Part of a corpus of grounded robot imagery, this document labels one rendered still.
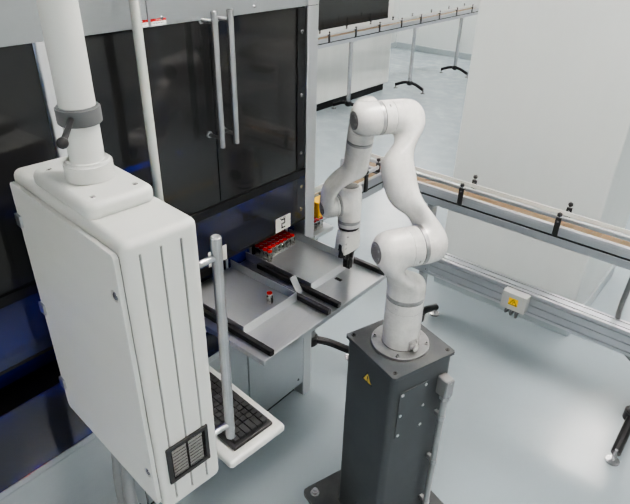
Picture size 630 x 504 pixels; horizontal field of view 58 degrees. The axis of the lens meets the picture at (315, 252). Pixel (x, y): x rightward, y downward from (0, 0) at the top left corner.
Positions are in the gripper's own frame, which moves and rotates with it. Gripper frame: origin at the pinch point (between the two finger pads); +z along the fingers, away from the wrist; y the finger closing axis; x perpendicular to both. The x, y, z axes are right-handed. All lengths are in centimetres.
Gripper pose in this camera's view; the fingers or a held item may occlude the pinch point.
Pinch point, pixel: (347, 262)
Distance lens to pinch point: 220.3
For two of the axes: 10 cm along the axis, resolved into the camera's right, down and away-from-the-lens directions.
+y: -6.4, 3.6, -6.8
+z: -0.1, 8.8, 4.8
